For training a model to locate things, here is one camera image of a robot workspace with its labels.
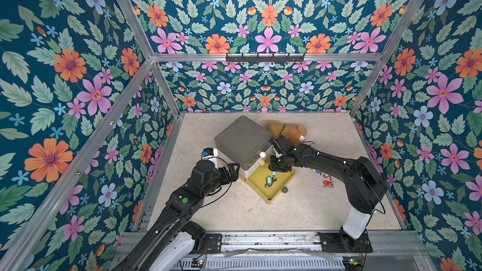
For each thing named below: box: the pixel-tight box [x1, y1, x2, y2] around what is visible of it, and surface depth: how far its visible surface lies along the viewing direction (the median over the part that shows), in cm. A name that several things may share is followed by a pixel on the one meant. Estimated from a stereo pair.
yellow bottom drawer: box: [244, 156, 296, 205], surface depth 90 cm
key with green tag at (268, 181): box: [264, 175, 274, 188], surface depth 92 cm
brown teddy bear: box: [266, 121, 308, 144], surface depth 98 cm
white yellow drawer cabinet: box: [214, 136, 290, 192], surface depth 85 cm
